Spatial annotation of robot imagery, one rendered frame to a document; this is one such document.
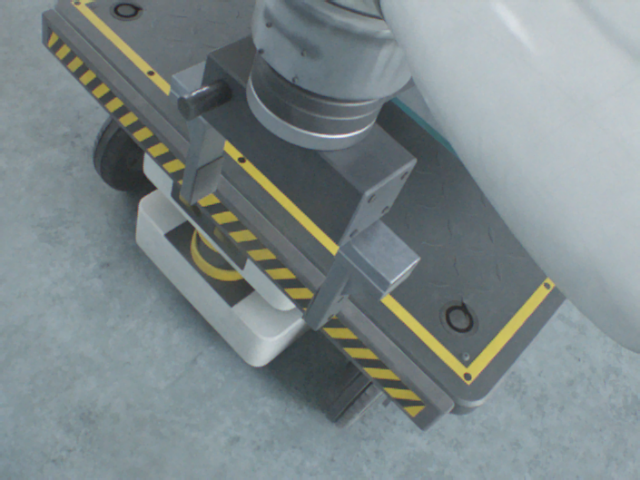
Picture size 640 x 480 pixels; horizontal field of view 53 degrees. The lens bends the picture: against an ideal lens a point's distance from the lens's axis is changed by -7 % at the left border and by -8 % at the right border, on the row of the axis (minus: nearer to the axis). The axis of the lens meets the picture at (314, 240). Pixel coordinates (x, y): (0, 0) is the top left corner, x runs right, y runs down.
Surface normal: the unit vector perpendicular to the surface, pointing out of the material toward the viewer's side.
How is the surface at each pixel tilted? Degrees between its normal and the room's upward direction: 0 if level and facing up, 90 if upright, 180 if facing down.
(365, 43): 90
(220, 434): 0
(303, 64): 90
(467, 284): 0
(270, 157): 90
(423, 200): 0
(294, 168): 90
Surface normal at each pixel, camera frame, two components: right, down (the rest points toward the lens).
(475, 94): -0.91, 0.22
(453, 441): 0.26, -0.57
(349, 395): -0.47, 0.15
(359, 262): -0.67, 0.47
